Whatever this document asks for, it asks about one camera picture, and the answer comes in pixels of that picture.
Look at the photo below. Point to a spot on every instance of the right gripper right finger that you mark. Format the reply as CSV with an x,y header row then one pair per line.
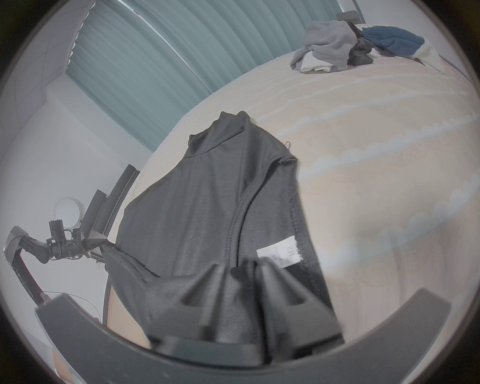
x,y
285,311

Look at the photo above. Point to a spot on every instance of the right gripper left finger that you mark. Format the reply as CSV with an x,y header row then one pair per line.
x,y
202,300

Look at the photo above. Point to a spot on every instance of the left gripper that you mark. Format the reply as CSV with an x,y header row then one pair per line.
x,y
77,250

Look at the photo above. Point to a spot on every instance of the black T-shirt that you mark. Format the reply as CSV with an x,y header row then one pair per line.
x,y
195,217

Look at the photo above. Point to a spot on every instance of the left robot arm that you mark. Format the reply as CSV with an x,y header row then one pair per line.
x,y
17,243

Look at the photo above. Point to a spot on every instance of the bed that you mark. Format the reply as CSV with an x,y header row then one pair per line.
x,y
375,168

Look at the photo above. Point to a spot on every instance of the pile of clothes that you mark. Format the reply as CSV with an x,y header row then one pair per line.
x,y
326,45

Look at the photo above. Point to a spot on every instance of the grey bedside table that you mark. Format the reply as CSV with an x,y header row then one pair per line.
x,y
348,17

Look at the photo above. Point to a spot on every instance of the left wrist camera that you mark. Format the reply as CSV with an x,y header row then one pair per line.
x,y
77,234

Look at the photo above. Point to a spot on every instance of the round white wall disc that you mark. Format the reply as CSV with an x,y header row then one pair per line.
x,y
67,213

